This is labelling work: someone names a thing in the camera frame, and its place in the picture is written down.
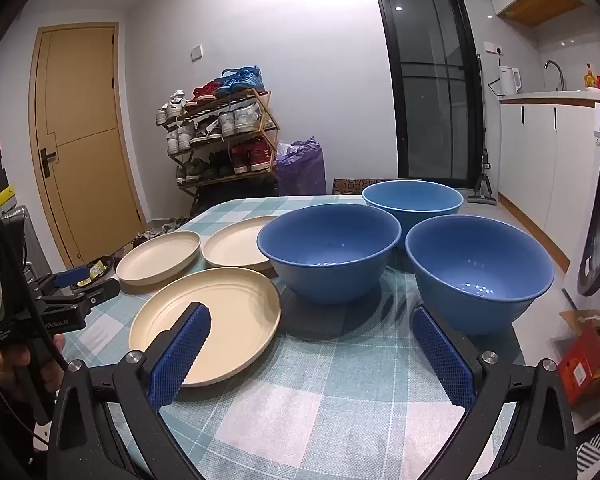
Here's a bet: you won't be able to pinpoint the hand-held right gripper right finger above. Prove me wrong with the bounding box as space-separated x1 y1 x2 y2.
412 305 578 480

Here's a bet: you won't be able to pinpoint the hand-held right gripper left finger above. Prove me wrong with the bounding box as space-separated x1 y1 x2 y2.
45 301 231 480

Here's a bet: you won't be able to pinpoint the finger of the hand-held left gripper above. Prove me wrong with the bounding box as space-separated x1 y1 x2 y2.
30 266 91 291
32 280 122 313

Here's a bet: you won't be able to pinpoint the large cream plate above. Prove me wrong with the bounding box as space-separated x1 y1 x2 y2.
128 267 282 388

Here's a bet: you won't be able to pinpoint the blue bowl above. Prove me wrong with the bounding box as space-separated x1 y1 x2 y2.
405 215 556 336
256 204 402 306
361 180 465 273

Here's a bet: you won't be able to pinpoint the person's left hand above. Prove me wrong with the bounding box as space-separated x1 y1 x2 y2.
0 332 67 396

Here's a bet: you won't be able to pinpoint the scattered loose sneakers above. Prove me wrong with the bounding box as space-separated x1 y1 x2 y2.
130 217 191 246

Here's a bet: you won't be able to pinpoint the wooden door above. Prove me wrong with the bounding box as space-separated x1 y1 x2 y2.
28 22 148 271

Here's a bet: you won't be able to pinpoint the teal checked tablecloth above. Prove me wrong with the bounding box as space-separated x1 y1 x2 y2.
65 195 526 480

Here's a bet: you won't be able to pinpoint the red carton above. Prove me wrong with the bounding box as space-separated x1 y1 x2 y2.
555 324 600 408

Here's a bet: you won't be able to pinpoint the stick vacuum cleaner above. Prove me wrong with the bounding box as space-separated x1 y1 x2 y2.
467 55 498 206

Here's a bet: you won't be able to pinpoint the brown patterned doormat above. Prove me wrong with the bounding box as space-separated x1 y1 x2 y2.
332 178 398 196

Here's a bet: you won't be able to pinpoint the rows of shelved sneakers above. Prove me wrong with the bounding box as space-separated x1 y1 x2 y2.
155 65 276 185

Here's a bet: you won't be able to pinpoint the white kitchen base cabinet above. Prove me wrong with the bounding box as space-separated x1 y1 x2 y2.
499 91 597 261

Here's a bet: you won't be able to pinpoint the purple plastic bag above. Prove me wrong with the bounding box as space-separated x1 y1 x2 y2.
276 139 327 197

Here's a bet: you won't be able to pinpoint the wooden shoe rack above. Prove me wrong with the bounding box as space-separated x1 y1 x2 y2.
157 89 281 201

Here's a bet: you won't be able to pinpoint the black framed glass door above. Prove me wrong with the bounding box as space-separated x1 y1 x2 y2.
369 0 486 188

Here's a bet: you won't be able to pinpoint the white electric kettle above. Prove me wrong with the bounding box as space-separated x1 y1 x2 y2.
497 66 523 97

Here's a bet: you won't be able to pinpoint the metal faucet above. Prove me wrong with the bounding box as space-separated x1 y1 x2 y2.
545 60 567 92

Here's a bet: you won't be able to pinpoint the black door handle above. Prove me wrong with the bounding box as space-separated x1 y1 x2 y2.
39 147 58 178

